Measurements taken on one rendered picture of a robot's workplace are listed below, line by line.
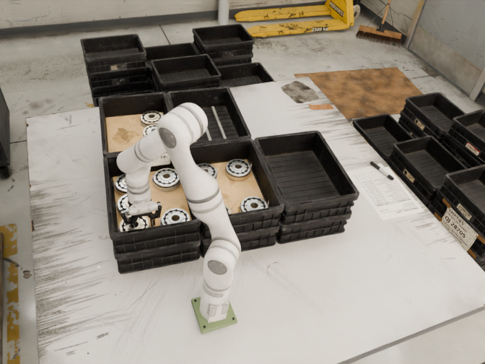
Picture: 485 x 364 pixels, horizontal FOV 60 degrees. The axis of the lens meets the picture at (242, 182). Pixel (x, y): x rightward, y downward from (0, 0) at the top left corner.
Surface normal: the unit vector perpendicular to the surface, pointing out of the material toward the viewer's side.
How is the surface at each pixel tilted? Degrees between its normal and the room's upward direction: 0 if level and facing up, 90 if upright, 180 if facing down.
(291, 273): 0
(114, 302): 0
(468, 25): 90
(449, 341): 0
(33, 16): 90
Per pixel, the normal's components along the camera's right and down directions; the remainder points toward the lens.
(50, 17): 0.36, 0.67
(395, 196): 0.07, -0.71
